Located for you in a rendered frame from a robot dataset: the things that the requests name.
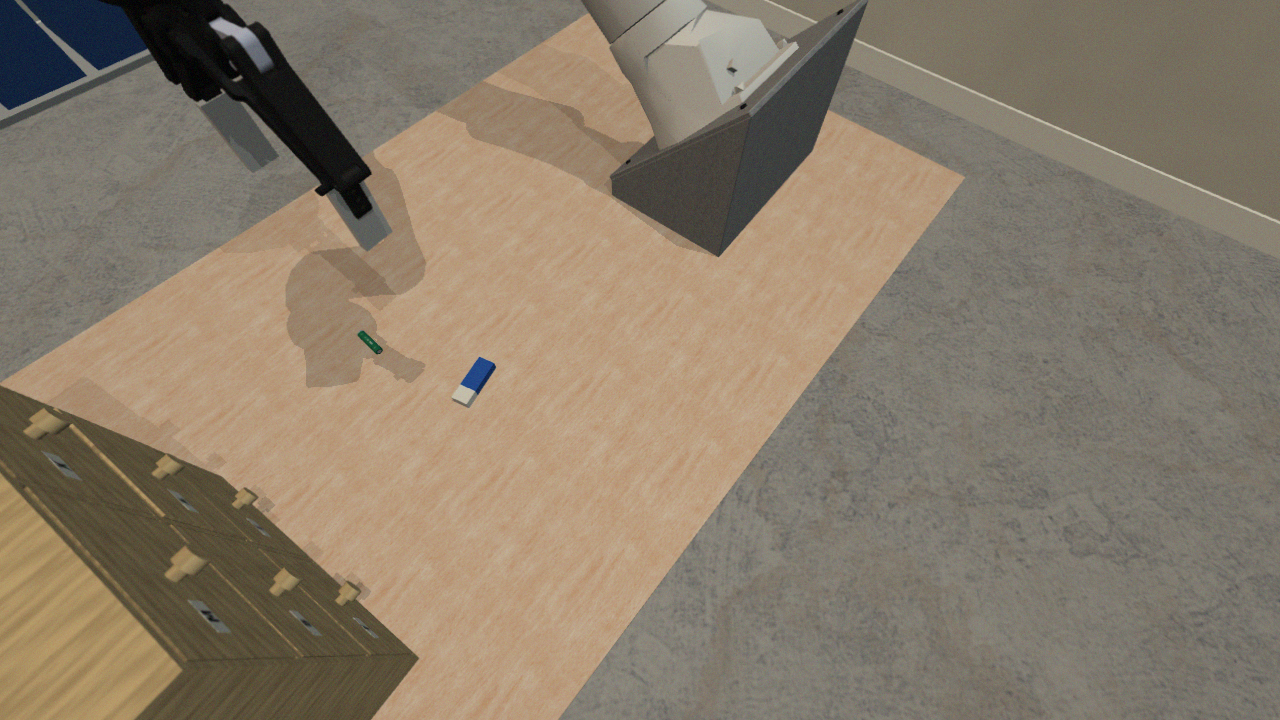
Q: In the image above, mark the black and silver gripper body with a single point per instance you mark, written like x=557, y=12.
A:
x=192, y=16

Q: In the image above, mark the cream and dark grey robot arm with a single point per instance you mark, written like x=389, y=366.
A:
x=678, y=59

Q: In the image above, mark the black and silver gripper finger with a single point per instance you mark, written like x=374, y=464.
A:
x=306, y=129
x=227, y=116

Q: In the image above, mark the blue and white eraser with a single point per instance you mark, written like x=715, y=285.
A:
x=473, y=382

